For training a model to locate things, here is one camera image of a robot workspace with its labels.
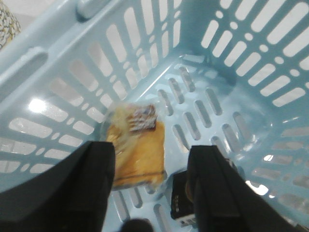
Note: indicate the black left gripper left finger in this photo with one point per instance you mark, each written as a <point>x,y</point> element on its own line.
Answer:
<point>72,196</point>

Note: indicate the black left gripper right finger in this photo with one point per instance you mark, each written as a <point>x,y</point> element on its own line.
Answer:
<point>223,202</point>

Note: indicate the clear bread package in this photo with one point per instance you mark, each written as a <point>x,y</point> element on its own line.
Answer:
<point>137,132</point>

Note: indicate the light blue plastic basket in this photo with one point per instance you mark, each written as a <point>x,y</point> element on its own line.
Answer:
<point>230,73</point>

